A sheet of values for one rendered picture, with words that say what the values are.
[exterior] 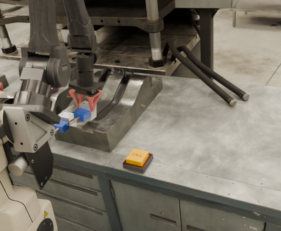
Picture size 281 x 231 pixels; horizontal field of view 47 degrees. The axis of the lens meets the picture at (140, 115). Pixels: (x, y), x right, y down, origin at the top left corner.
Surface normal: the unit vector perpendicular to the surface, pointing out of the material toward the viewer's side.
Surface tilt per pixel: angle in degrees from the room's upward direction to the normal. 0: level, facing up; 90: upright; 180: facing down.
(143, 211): 90
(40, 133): 90
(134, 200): 90
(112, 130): 90
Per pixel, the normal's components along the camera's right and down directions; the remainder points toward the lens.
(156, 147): -0.12, -0.83
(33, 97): 0.33, -0.25
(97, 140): -0.43, 0.54
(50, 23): 0.97, 0.09
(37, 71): -0.13, -0.33
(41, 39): -0.18, 0.32
